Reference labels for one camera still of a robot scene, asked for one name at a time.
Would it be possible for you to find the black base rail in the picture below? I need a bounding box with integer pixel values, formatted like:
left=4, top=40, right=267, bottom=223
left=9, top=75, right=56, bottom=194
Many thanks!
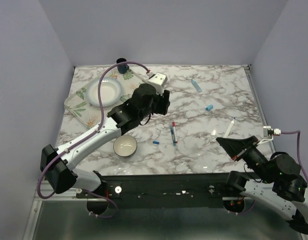
left=76, top=173, right=240, bottom=210

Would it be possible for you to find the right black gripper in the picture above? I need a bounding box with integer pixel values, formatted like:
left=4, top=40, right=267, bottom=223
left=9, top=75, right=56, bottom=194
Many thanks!
left=216, top=134, right=274, bottom=183

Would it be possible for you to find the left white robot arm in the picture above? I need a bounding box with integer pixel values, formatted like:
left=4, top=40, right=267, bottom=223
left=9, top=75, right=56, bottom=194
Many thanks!
left=40, top=83, right=170, bottom=198

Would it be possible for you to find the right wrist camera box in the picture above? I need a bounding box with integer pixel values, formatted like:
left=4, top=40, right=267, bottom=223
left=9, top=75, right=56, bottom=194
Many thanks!
left=256, top=125, right=282, bottom=146

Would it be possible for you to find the white blue-rimmed plate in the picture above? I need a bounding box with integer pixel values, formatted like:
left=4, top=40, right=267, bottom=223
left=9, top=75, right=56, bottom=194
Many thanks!
left=85, top=77, right=123, bottom=107

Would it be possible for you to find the white dark-rimmed bowl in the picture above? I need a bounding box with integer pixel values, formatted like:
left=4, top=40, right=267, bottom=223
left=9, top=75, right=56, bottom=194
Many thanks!
left=113, top=135, right=138, bottom=158

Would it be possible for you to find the light blue marker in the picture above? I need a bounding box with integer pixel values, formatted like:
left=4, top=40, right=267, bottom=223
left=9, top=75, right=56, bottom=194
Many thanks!
left=191, top=79, right=202, bottom=93

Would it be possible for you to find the light blue marker cap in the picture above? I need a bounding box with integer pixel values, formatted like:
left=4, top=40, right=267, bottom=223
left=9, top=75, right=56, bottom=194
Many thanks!
left=205, top=104, right=214, bottom=111

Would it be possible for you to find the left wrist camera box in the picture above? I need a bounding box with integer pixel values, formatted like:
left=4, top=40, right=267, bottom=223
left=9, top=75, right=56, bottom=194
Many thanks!
left=147, top=72, right=168, bottom=92

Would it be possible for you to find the dark blue mug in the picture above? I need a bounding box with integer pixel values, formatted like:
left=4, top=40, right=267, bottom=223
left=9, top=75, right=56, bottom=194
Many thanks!
left=116, top=58, right=130, bottom=75

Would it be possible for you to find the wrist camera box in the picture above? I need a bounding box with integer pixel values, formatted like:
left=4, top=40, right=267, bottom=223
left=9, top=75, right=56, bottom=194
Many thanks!
left=147, top=72, right=168, bottom=92
left=256, top=125, right=282, bottom=146

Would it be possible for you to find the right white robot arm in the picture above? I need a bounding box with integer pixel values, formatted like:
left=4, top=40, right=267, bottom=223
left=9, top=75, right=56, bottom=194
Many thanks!
left=216, top=136, right=308, bottom=235

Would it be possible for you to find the floral serving tray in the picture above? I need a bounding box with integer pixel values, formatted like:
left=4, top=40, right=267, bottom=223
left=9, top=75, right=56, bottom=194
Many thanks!
left=64, top=68, right=146, bottom=129

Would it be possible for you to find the white marker red tip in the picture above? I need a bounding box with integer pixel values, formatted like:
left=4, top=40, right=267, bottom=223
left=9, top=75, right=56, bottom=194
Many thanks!
left=172, top=121, right=178, bottom=144

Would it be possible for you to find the blue gel pen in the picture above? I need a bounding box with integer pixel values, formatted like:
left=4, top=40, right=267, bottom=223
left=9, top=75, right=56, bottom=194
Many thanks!
left=170, top=126, right=176, bottom=146

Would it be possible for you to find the white marker blue tip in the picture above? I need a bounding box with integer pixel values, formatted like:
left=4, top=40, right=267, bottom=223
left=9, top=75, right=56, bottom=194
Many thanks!
left=223, top=117, right=236, bottom=138

